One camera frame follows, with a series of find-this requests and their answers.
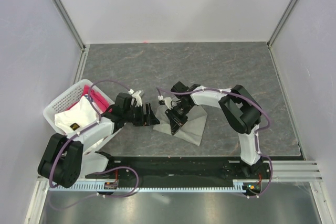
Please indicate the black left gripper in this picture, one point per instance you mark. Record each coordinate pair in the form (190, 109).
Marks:
(145, 120)

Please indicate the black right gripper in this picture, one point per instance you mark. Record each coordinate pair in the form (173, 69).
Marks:
(175, 121)

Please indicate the grey-green cloth napkin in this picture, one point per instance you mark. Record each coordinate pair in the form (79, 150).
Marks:
(191, 131)

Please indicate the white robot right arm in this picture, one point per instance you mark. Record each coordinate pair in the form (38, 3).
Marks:
(238, 106)

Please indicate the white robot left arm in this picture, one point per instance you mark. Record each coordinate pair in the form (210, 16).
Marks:
(68, 157)

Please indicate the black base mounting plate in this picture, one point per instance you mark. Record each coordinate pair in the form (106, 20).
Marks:
(190, 169)

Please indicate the pink cloth in basket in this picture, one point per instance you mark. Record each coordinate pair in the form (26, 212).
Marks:
(98, 95)

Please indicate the white plastic laundry basket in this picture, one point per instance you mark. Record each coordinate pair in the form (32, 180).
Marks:
(60, 103)

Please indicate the white folded garment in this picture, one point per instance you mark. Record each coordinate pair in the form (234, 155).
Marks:
(78, 116)

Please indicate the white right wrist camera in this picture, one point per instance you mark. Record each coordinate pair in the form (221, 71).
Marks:
(165, 101)

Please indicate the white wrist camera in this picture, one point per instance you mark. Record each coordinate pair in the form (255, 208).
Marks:
(165, 101)
(136, 97)

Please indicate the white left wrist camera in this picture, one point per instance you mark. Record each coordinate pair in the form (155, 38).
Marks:
(136, 97)

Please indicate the grey slotted cable duct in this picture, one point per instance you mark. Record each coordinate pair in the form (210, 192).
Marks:
(111, 186)

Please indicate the aluminium frame rail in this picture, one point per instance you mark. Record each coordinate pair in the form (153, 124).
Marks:
(279, 169)

